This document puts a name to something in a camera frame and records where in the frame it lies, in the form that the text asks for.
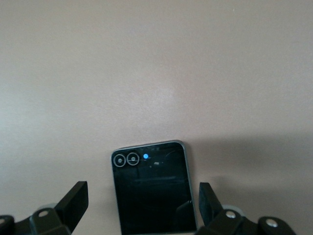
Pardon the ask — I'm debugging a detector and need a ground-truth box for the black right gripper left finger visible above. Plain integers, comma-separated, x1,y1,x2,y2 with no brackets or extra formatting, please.
29,180,89,235

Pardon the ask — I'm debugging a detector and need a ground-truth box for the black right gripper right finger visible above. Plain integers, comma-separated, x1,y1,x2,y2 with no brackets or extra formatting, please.
199,182,247,235

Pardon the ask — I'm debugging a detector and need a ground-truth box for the black flip phone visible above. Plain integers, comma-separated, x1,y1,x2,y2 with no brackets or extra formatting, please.
111,140,199,235

